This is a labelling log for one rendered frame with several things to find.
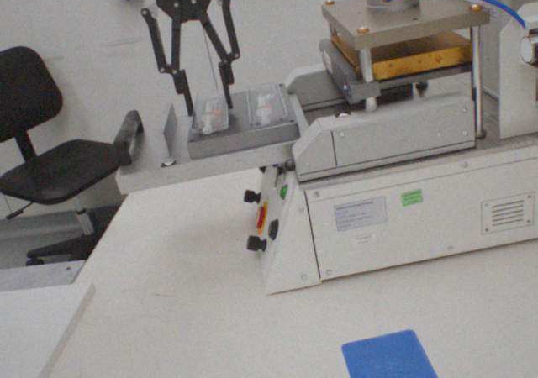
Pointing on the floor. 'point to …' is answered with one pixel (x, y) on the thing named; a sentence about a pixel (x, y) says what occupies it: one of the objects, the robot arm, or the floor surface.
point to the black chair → (92, 158)
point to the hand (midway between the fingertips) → (206, 91)
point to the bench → (282, 300)
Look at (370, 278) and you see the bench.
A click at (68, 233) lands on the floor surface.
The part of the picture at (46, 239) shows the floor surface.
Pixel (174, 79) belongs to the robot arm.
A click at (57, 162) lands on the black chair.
